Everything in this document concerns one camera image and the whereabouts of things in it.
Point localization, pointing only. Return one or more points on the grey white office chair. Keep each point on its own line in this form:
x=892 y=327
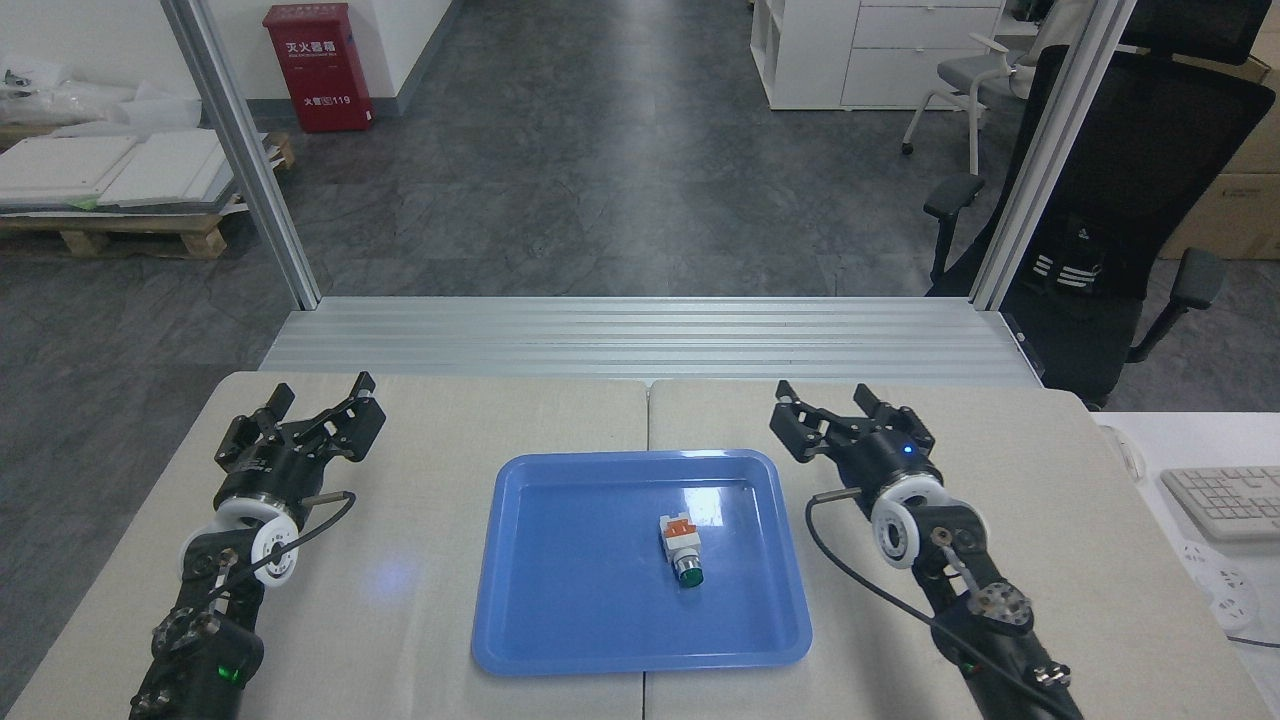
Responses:
x=970 y=72

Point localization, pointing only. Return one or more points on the green push button switch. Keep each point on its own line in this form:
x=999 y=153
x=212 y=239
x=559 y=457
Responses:
x=681 y=548

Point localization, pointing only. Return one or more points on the white drawer cabinet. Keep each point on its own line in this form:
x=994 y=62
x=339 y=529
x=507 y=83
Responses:
x=830 y=50

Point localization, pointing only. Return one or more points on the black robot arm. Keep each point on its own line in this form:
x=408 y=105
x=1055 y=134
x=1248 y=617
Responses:
x=273 y=550
x=900 y=530

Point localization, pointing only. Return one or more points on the white keyboard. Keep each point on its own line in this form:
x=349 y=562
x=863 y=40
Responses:
x=1225 y=500

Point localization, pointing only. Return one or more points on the silver aluminium rail platform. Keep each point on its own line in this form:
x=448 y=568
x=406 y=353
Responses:
x=650 y=340

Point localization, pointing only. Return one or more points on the wooden pallet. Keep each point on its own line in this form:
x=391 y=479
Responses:
x=120 y=232

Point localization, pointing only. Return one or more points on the black office chair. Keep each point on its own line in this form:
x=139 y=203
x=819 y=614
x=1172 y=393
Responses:
x=1130 y=180

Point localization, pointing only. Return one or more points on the white power strip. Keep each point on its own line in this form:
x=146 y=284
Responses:
x=1225 y=590

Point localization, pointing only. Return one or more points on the blue plastic tray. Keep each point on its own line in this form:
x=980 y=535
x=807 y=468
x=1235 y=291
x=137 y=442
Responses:
x=600 y=600

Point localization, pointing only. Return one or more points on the red fire extinguisher box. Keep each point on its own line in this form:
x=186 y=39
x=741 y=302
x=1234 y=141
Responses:
x=318 y=70

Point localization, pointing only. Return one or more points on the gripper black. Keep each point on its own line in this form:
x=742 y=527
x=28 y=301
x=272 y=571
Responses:
x=268 y=473
x=893 y=462

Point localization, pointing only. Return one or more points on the silver aluminium post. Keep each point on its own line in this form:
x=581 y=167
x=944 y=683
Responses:
x=250 y=170
x=1040 y=170

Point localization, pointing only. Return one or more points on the white flat boards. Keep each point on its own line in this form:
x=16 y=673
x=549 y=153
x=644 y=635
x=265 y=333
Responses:
x=120 y=170

